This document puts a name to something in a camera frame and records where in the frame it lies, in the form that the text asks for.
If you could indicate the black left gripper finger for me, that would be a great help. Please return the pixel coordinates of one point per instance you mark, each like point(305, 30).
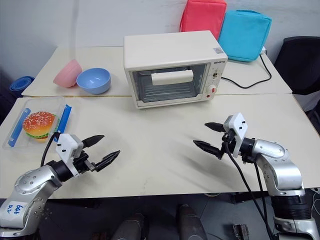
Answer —
point(107, 160)
point(93, 141)

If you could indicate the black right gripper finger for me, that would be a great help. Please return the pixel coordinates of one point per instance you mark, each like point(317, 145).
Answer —
point(215, 126)
point(206, 147)

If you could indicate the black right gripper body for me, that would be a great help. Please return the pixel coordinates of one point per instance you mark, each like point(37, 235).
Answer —
point(228, 142)

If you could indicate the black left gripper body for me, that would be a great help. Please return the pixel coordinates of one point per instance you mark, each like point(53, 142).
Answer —
point(81, 163)

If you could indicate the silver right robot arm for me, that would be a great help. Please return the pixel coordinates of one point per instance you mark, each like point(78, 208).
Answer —
point(280, 165)

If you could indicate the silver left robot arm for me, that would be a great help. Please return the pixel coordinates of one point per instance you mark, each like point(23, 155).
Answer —
point(30, 182)

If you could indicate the cream toaster oven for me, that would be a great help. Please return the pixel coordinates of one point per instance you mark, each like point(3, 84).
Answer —
point(160, 52)

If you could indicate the blue container clip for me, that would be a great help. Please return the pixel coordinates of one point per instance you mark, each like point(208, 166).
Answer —
point(64, 117)
point(17, 127)

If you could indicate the toy hamburger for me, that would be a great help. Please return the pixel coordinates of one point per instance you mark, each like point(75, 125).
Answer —
point(40, 125)

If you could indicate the blue plastic bowl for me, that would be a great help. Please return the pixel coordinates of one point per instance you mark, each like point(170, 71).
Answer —
point(93, 82)

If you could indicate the clear plastic container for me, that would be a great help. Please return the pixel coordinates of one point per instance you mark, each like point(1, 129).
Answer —
point(15, 147)

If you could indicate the pink plastic bowl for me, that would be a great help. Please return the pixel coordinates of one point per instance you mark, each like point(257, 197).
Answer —
point(66, 75)

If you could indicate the dark rounded shape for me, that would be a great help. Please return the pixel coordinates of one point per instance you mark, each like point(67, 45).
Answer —
point(131, 228)
point(191, 222)

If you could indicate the small brown metal block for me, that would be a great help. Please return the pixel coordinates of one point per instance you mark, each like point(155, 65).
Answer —
point(241, 232)

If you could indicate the blue rolled mat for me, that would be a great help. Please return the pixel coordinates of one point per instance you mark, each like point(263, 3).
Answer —
point(21, 83)

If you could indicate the turquoise fabric bag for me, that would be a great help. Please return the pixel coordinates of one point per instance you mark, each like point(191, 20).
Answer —
point(243, 35)

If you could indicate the black office chair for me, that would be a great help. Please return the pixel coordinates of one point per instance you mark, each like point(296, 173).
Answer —
point(302, 67)

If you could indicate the red fabric bag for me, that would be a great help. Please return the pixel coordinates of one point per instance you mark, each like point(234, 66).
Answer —
point(202, 17)

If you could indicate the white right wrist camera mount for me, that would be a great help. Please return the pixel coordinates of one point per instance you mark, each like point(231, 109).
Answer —
point(237, 130)

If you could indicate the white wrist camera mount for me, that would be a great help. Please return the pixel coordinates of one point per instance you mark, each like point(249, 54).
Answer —
point(237, 130)
point(66, 147)

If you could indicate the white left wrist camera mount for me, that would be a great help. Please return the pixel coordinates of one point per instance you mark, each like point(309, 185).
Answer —
point(66, 147)

